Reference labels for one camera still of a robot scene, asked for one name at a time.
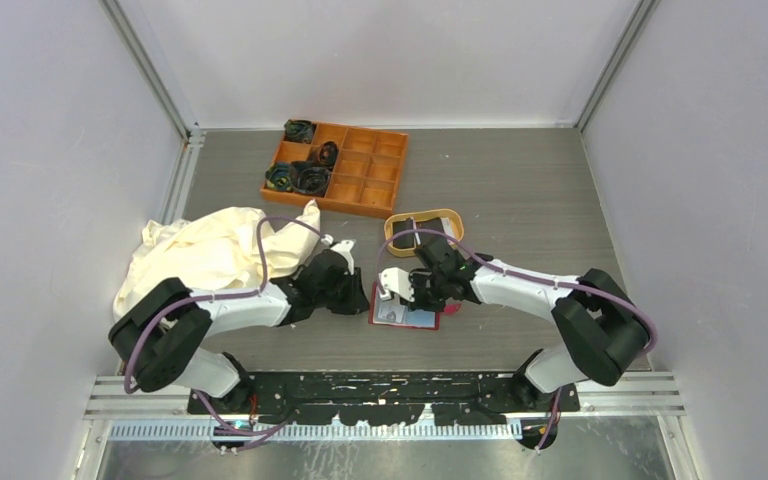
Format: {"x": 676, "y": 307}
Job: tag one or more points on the green rolled belt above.
{"x": 278, "y": 177}

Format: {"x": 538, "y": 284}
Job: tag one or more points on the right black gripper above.
{"x": 418, "y": 303}

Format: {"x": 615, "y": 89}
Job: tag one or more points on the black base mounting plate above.
{"x": 382, "y": 398}

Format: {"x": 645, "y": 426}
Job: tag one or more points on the tan oval tray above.
{"x": 453, "y": 216}

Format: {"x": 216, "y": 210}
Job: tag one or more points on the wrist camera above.
{"x": 342, "y": 248}
{"x": 395, "y": 283}

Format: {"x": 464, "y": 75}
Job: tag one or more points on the dark rolled belt middle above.
{"x": 325, "y": 155}

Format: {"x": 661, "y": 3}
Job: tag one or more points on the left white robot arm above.
{"x": 160, "y": 337}

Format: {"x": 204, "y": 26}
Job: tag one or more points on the dark rolled belt top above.
{"x": 299, "y": 131}

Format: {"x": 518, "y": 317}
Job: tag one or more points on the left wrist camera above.
{"x": 342, "y": 248}

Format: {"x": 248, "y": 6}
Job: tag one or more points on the orange compartment organizer tray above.
{"x": 366, "y": 178}

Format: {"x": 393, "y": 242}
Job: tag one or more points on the large black rolled belt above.
{"x": 309, "y": 179}

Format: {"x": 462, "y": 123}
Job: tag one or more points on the cream cloth bag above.
{"x": 231, "y": 248}

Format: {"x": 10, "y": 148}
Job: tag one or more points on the red card holder wallet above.
{"x": 392, "y": 314}

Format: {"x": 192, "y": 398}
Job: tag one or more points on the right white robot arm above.
{"x": 602, "y": 332}

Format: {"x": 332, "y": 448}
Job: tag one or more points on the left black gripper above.
{"x": 357, "y": 300}

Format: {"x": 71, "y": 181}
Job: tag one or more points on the dark rolled belt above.
{"x": 325, "y": 155}
{"x": 299, "y": 131}

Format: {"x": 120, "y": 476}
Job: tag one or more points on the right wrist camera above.
{"x": 395, "y": 283}

